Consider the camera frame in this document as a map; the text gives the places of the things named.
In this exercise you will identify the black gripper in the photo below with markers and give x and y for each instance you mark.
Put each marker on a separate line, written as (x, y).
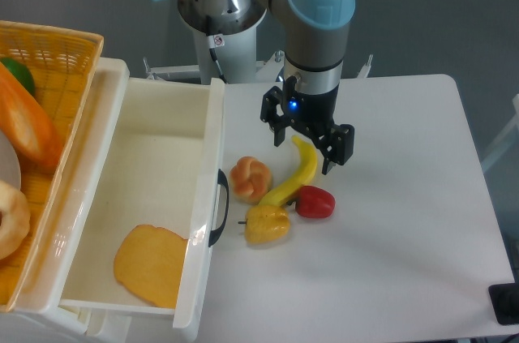
(312, 115)

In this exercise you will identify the white drawer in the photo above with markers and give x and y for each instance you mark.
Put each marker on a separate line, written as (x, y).
(161, 170)

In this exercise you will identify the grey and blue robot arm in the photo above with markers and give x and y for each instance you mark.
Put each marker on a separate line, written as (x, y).
(316, 34)

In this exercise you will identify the white drawer cabinet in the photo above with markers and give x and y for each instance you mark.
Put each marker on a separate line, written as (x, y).
(38, 315)

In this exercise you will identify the yellow banana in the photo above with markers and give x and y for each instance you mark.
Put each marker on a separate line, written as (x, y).
(303, 175)

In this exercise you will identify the braided bread roll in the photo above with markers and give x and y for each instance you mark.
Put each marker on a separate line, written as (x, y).
(250, 180)

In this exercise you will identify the red bell pepper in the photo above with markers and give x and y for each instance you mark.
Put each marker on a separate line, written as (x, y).
(315, 203)

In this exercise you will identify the yellow bell pepper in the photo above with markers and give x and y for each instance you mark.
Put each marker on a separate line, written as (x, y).
(265, 223)

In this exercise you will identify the orange bread slice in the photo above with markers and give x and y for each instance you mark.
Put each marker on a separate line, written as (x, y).
(149, 264)

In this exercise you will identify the yellow woven basket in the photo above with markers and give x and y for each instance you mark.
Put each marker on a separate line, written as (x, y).
(62, 62)

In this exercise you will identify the black device at table edge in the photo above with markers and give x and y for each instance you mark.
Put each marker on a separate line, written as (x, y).
(504, 300)

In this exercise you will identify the orange baguette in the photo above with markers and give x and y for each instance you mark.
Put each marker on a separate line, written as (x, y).
(26, 120)

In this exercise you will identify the green vegetable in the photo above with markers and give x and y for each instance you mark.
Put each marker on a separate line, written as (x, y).
(21, 73)

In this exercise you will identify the white plate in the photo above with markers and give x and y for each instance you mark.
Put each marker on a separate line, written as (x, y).
(10, 169)

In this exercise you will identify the beige bagel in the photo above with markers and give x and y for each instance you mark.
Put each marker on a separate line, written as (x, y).
(15, 219)

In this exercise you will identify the black top drawer handle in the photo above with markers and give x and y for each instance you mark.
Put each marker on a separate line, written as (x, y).
(221, 209)

